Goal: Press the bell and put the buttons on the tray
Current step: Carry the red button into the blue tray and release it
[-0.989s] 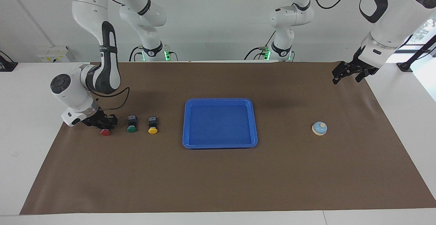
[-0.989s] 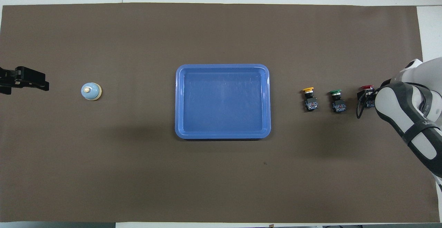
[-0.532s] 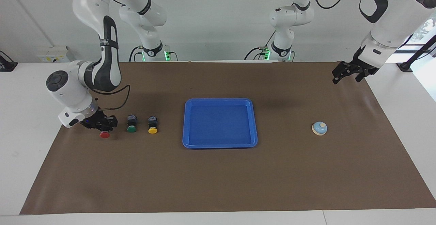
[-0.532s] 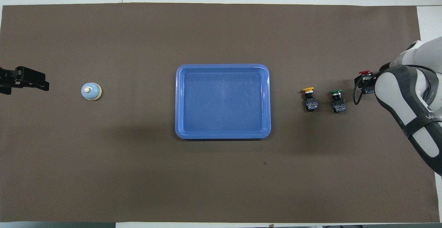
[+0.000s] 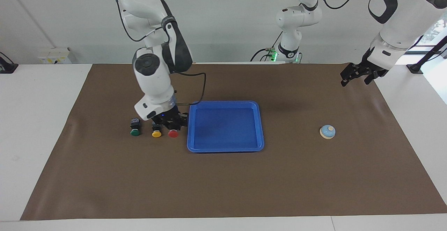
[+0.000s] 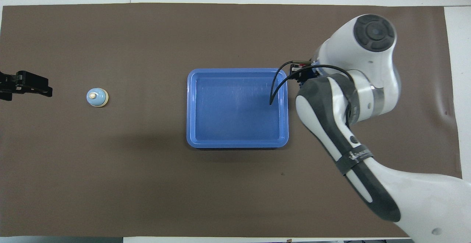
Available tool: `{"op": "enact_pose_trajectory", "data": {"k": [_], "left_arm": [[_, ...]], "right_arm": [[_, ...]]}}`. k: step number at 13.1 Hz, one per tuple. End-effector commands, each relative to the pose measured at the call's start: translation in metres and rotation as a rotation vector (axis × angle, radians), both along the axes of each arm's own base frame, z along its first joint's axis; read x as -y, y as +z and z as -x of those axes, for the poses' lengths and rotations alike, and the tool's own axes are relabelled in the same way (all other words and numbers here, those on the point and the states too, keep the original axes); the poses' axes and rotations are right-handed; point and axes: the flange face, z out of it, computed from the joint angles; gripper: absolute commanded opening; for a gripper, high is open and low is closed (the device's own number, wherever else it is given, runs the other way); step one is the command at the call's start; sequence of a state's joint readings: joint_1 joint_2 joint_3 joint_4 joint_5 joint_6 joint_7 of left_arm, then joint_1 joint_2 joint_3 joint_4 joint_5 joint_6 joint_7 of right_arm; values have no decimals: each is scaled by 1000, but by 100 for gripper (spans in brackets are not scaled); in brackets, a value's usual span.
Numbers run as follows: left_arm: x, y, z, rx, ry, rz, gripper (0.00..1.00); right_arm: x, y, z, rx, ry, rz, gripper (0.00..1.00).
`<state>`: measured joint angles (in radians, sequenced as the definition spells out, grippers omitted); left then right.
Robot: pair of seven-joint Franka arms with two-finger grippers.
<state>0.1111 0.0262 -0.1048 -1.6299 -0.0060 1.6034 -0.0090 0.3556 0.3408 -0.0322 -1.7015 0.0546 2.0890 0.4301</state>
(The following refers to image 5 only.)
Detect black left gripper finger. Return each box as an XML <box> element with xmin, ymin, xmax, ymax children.
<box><xmin>341</xmin><ymin>63</ymin><xmax>364</xmax><ymax>87</ymax></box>
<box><xmin>364</xmin><ymin>70</ymin><xmax>388</xmax><ymax>85</ymax></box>

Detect light blue call bell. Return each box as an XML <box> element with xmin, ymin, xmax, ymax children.
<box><xmin>320</xmin><ymin>124</ymin><xmax>336</xmax><ymax>140</ymax></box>

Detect blue plastic tray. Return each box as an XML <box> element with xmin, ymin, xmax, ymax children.
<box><xmin>186</xmin><ymin>101</ymin><xmax>265</xmax><ymax>153</ymax></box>

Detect black stand with clamp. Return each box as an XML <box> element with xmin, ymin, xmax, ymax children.
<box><xmin>406</xmin><ymin>35</ymin><xmax>447</xmax><ymax>75</ymax></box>

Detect bright window pane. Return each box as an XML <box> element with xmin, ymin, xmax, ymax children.
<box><xmin>416</xmin><ymin>13</ymin><xmax>447</xmax><ymax>55</ymax></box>

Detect brown table mat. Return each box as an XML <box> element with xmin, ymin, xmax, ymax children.
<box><xmin>20</xmin><ymin>63</ymin><xmax>447</xmax><ymax>221</ymax></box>

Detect small black table clamp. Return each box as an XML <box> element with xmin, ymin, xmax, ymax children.
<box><xmin>0</xmin><ymin>52</ymin><xmax>19</xmax><ymax>74</ymax></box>

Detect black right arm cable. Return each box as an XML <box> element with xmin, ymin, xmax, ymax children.
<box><xmin>110</xmin><ymin>0</ymin><xmax>206</xmax><ymax>106</ymax></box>

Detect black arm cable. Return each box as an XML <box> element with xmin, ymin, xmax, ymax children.
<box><xmin>318</xmin><ymin>0</ymin><xmax>425</xmax><ymax>50</ymax></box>
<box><xmin>110</xmin><ymin>0</ymin><xmax>206</xmax><ymax>106</ymax></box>

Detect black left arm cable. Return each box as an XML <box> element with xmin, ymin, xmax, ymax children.
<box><xmin>318</xmin><ymin>0</ymin><xmax>425</xmax><ymax>50</ymax></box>

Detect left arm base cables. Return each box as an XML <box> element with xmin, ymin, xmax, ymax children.
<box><xmin>250</xmin><ymin>32</ymin><xmax>302</xmax><ymax>63</ymax></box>

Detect white wall outlet box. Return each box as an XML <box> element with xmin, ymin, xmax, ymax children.
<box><xmin>38</xmin><ymin>48</ymin><xmax>72</xmax><ymax>64</ymax></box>

